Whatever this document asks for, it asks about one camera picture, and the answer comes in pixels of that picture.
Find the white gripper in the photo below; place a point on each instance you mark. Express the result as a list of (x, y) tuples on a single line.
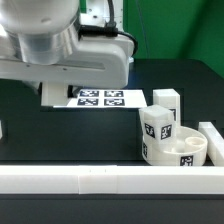
[(92, 62)]

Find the white round stool seat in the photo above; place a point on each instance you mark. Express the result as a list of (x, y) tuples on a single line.
[(190, 150)]

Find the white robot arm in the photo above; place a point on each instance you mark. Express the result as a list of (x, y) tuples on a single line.
[(59, 45)]

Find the white marker sheet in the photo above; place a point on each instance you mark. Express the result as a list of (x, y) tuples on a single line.
[(101, 98)]

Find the white block at left edge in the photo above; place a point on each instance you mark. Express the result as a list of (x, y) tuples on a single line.
[(1, 130)]

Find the white front fence bar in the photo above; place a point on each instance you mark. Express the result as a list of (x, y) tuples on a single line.
[(29, 179)]

